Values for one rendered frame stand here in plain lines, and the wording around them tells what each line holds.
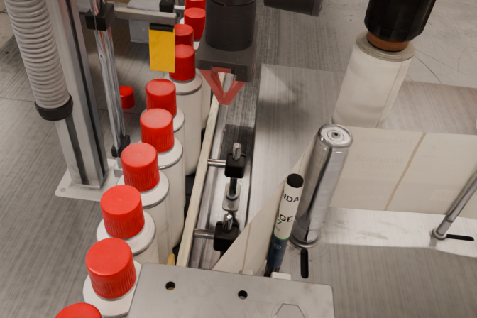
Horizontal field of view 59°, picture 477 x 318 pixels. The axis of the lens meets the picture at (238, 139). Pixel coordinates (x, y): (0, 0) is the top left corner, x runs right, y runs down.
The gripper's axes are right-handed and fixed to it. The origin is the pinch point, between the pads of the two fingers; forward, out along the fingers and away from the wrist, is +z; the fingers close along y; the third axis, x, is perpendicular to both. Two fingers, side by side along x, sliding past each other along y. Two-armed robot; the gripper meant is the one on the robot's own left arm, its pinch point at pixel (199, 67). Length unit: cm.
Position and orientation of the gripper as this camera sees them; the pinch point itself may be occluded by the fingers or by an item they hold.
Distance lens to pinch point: 76.8
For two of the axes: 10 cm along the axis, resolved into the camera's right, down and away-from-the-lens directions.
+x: 0.1, -1.0, 10.0
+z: -1.1, 9.9, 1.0
